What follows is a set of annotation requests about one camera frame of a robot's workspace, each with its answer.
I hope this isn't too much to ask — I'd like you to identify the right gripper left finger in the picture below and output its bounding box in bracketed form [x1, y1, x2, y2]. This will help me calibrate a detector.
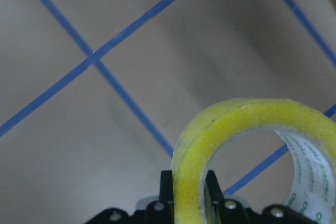
[145, 170, 174, 223]

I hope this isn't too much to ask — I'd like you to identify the yellow tape roll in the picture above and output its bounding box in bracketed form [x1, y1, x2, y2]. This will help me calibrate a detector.
[171, 98, 335, 223]

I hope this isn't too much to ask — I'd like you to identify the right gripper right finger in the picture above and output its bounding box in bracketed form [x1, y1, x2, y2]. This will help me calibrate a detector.
[204, 170, 251, 224]

